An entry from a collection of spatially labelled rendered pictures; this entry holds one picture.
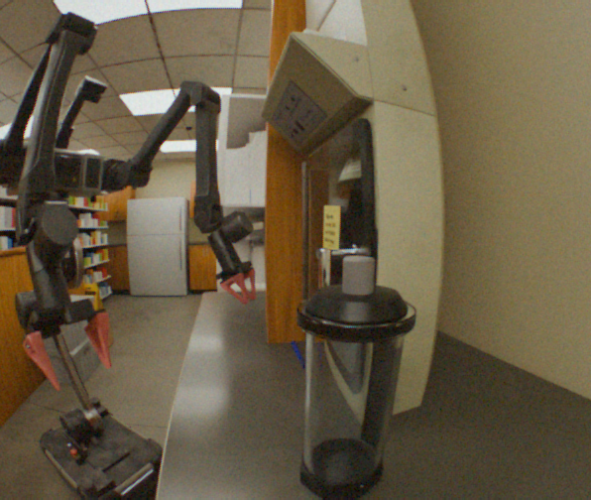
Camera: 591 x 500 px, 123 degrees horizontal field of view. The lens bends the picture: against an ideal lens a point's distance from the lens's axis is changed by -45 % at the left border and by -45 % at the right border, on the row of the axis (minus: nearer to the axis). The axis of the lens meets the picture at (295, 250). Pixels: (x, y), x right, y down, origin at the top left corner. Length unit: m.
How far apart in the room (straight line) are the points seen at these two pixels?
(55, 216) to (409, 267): 0.47
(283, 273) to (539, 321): 0.64
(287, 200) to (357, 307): 0.51
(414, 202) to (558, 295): 0.41
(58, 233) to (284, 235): 0.52
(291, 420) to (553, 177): 0.69
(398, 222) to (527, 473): 0.40
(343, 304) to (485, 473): 0.31
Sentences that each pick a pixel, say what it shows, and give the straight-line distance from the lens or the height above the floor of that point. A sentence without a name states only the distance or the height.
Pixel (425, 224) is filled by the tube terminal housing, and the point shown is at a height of 1.24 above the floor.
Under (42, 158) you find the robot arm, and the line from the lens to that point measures 0.49.
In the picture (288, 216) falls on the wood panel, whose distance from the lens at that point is 0.70.
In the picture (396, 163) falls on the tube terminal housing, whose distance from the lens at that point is 0.39.
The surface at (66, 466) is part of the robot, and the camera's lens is 1.51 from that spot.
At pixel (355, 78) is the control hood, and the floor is 1.44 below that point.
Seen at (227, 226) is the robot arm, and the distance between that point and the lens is 0.74.
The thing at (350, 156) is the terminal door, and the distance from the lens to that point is 0.42.
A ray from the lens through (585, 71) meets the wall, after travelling 0.71.
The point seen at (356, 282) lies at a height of 1.19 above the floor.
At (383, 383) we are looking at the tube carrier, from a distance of 0.25.
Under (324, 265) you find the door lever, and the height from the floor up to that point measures 1.19.
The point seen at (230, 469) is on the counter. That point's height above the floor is 0.94.
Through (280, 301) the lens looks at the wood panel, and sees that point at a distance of 0.72.
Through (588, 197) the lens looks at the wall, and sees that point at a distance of 0.64.
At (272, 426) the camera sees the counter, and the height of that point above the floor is 0.94.
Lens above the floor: 1.24
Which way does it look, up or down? 4 degrees down
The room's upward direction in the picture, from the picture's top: straight up
